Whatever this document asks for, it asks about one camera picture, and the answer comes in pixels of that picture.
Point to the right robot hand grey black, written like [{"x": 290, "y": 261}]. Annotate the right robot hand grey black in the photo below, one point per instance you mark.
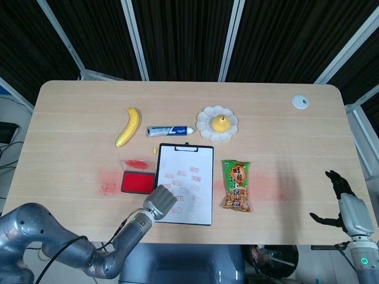
[{"x": 355, "y": 213}]

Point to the left robot hand grey black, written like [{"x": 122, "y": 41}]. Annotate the left robot hand grey black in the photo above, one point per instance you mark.
[{"x": 160, "y": 202}]

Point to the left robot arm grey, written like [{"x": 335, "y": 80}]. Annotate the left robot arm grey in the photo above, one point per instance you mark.
[{"x": 130, "y": 236}]

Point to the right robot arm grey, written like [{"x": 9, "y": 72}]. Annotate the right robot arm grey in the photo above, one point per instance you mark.
[{"x": 365, "y": 261}]

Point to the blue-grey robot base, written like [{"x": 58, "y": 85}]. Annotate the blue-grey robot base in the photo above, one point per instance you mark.
[{"x": 183, "y": 263}]

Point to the red ink pad clear lid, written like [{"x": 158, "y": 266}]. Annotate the red ink pad clear lid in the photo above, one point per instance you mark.
[{"x": 136, "y": 182}]

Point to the black clipboard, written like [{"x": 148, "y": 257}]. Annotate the black clipboard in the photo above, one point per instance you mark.
[{"x": 186, "y": 147}]

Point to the blue white toothpaste tube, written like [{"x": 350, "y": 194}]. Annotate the blue white toothpaste tube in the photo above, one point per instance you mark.
[{"x": 168, "y": 131}]

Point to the green snack bag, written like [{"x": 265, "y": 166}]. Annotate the green snack bag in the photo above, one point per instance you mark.
[{"x": 237, "y": 183}]

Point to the yellow banana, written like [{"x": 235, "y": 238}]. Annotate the yellow banana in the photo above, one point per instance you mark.
[{"x": 130, "y": 127}]

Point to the white flower-shaped plate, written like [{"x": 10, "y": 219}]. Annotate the white flower-shaped plate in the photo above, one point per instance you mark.
[{"x": 204, "y": 121}]

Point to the black trash bin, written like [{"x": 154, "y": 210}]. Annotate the black trash bin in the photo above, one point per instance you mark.
[{"x": 275, "y": 263}]

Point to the yellow pear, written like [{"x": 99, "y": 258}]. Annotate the yellow pear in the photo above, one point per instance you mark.
[{"x": 219, "y": 124}]

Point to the black box device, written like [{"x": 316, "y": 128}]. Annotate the black box device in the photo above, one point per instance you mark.
[{"x": 7, "y": 131}]

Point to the white framed blue board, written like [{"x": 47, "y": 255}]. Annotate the white framed blue board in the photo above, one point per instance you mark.
[{"x": 12, "y": 91}]

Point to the white side partition frame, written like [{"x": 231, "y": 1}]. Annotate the white side partition frame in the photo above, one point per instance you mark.
[{"x": 359, "y": 130}]

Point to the white partition frame post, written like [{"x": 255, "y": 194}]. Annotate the white partition frame post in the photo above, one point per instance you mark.
[
  {"x": 346, "y": 48},
  {"x": 62, "y": 37},
  {"x": 136, "y": 38},
  {"x": 231, "y": 38}
]

